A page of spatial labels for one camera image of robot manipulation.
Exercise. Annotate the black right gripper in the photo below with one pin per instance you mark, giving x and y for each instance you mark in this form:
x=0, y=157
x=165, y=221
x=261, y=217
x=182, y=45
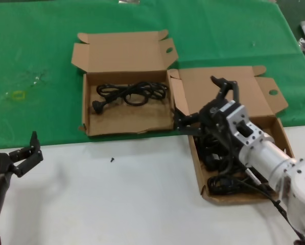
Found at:
x=213, y=117

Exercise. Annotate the open brown cardboard box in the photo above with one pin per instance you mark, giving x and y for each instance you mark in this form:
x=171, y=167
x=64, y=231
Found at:
x=200, y=84

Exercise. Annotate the cardboard box with torn rim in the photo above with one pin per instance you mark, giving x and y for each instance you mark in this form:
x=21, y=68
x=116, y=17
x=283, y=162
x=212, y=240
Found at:
x=129, y=122

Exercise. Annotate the yellow rubber band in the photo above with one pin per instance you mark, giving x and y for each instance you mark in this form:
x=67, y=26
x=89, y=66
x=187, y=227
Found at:
x=13, y=95

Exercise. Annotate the clear plastic scraps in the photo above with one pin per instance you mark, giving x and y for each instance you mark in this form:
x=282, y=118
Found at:
x=36, y=79

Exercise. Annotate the small black screw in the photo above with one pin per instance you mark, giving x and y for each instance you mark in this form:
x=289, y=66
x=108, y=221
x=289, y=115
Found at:
x=112, y=159

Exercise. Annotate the crinkled clear plastic bag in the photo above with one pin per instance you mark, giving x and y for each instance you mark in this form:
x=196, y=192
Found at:
x=301, y=44

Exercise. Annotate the green table cloth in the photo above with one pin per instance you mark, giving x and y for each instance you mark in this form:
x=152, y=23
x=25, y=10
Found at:
x=40, y=38

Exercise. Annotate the silver foil object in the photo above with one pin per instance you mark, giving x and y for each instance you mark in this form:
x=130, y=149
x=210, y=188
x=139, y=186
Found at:
x=128, y=1

